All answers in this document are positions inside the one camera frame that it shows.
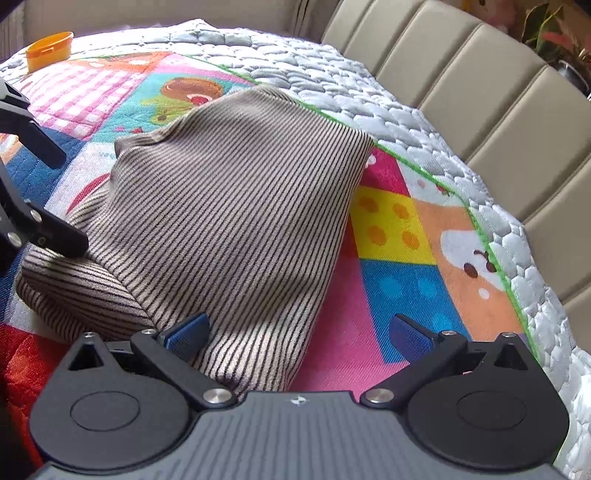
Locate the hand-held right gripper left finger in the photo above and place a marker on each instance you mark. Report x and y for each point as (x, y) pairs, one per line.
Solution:
(187, 336)

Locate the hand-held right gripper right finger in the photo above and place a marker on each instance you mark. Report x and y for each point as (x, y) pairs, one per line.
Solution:
(411, 336)

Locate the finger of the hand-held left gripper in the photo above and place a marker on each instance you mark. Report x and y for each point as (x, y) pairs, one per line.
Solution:
(32, 134)
(55, 235)

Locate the beige striped knit garment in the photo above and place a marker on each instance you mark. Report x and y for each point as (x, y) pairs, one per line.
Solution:
(231, 207)

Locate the colourful cartoon play mat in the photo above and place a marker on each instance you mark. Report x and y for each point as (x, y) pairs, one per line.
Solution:
(406, 277)

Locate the orange plastic container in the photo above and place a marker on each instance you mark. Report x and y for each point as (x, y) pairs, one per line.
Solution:
(48, 50)

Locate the pale quilted mattress pad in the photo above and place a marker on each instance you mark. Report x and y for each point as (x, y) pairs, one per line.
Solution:
(351, 83)

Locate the beige padded headboard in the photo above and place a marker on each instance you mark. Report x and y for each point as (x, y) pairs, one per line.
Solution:
(508, 92)

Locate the dark ribbed plant pot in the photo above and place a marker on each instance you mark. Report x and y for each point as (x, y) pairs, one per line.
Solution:
(577, 76)

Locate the pink leafy plant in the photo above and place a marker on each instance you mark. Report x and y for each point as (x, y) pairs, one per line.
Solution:
(565, 39)

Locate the pink plush toy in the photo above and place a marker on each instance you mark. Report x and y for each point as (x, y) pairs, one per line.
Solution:
(499, 13)

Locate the green leafy plant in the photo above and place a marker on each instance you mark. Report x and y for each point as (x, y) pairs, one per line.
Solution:
(540, 21)

